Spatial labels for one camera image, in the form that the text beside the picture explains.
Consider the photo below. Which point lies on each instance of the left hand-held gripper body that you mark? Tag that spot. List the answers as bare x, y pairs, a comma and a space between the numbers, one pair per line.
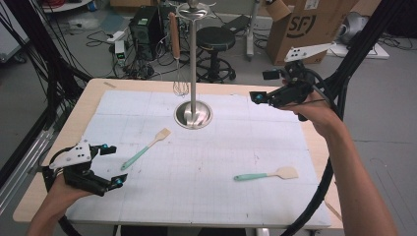
73, 157

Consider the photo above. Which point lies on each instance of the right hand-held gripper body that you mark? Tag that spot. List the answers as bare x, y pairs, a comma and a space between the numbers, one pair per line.
295, 88

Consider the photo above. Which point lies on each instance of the metal utensil stand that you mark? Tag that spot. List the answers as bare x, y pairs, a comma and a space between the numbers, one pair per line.
193, 65

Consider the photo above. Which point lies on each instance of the person's right hand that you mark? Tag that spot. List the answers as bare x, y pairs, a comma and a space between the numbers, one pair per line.
319, 113

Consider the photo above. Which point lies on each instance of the person's left hand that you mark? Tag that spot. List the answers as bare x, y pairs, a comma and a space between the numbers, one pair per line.
62, 193

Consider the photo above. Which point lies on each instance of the white stand pole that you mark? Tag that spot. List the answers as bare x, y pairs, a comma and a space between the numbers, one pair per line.
253, 29

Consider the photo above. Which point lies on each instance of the black flat case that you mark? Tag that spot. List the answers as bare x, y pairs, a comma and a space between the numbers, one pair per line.
237, 23

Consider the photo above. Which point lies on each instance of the beige tape piece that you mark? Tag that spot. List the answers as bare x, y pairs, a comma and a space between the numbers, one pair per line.
109, 85

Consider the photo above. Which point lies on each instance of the black round stool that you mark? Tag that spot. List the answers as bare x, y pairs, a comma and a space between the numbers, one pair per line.
216, 37

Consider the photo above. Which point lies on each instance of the cardboard box black logo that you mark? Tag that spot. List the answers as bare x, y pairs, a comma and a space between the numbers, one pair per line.
327, 19

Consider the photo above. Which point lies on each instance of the white grid mat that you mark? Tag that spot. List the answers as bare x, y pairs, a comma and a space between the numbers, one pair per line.
196, 196

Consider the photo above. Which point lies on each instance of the grey round appliance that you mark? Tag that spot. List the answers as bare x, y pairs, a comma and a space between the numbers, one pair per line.
355, 26

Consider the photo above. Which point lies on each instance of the white floor board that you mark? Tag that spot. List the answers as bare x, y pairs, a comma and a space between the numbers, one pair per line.
377, 52

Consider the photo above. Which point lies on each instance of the white device green display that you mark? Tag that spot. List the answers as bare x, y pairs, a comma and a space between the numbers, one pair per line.
120, 49

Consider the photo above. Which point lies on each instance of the white power strip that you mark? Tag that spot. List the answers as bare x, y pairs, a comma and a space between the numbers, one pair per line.
116, 36

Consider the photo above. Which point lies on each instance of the slim black computer tower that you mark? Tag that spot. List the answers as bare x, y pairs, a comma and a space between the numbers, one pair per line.
165, 32

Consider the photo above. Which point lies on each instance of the large black computer tower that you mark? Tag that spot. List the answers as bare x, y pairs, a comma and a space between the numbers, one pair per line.
146, 36

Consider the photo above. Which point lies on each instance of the round white table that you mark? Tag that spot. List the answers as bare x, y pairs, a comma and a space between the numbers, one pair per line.
65, 7

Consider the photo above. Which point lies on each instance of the aluminium rail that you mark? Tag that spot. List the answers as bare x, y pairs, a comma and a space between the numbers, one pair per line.
23, 167

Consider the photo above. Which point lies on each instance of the black metal frame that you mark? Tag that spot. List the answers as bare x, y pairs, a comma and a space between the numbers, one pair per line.
360, 42
52, 98

